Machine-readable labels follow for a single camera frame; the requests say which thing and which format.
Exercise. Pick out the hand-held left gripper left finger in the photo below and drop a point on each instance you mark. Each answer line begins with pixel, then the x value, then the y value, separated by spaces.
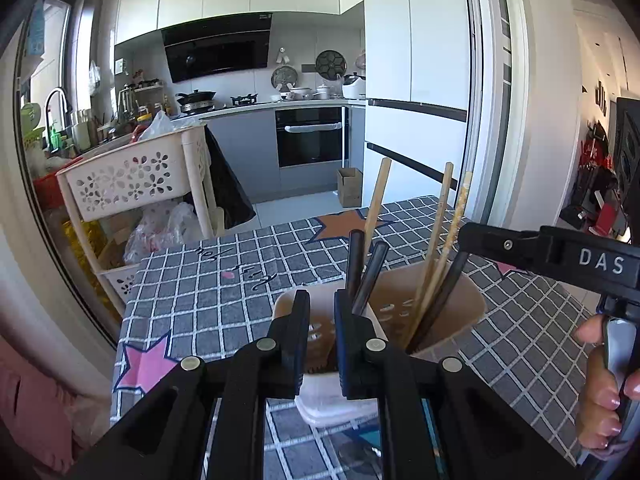
pixel 300 340

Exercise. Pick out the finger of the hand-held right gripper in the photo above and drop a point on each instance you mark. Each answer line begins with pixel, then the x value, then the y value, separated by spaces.
pixel 500 245

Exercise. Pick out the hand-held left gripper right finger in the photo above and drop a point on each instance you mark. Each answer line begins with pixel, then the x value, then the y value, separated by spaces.
pixel 342 345

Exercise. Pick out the plain wooden chopstick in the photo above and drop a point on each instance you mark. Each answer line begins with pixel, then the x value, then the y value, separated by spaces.
pixel 440 210
pixel 378 195

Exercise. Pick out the pale pink utensil holder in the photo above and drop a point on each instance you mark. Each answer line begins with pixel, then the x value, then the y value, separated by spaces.
pixel 400 285

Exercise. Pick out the person's right hand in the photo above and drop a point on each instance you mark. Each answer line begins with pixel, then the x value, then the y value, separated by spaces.
pixel 597 390

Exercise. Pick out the pink star sticker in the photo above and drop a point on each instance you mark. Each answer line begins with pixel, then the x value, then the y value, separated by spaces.
pixel 510 267
pixel 145 365

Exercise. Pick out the grey checked tablecloth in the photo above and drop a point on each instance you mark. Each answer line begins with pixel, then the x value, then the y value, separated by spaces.
pixel 225 320

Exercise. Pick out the black framed panel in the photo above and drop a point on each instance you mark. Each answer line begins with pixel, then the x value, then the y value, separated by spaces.
pixel 629 145

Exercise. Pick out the orange star sticker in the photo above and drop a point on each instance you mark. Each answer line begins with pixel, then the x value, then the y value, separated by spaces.
pixel 345 225

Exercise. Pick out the blue star sticker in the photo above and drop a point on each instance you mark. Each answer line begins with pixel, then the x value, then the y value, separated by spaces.
pixel 434 435

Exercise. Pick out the cardboard box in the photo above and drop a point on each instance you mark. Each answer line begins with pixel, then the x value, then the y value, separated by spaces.
pixel 350 187

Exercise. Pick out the black garbage bag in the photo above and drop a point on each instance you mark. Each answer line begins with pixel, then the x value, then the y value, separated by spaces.
pixel 230 185

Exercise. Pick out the clear plastic bag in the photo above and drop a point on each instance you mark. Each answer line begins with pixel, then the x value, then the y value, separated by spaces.
pixel 160 232

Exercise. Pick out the grey lower cabinet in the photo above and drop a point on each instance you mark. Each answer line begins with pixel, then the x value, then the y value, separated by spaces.
pixel 250 155

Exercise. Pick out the black built-in oven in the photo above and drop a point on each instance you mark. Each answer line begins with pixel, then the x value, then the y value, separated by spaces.
pixel 310 140

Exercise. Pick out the white refrigerator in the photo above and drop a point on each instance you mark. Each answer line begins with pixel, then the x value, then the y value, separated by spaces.
pixel 415 60

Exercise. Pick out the white rice cooker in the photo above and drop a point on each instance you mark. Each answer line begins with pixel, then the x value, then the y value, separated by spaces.
pixel 354 86

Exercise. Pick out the yellow oil bottle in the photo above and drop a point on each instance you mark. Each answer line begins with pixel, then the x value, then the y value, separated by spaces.
pixel 82 245

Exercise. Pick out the white flower-pattern storage cart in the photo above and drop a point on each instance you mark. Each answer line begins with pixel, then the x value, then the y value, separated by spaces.
pixel 125 175

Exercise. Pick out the white cooking pot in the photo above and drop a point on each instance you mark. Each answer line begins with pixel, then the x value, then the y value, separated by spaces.
pixel 299 94

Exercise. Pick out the gas stove burner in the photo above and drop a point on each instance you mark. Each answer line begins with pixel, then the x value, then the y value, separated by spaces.
pixel 244 100

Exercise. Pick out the large round divided tray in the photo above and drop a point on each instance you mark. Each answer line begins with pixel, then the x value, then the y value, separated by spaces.
pixel 331 65

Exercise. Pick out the white plastic bag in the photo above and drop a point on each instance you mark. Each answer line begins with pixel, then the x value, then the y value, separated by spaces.
pixel 155 127

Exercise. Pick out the small round tray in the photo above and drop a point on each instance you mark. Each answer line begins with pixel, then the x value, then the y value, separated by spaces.
pixel 285 79

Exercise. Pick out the black wok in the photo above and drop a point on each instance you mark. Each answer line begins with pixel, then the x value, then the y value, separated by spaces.
pixel 195 97

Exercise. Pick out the pink plastic stool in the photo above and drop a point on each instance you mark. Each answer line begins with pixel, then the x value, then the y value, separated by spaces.
pixel 30 410

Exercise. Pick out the red container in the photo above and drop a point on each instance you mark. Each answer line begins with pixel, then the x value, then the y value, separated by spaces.
pixel 52 185

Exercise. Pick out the black range hood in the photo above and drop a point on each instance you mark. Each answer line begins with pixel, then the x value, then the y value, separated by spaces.
pixel 215 50

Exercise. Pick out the kitchen faucet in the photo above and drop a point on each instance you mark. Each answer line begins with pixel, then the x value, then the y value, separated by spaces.
pixel 56 105

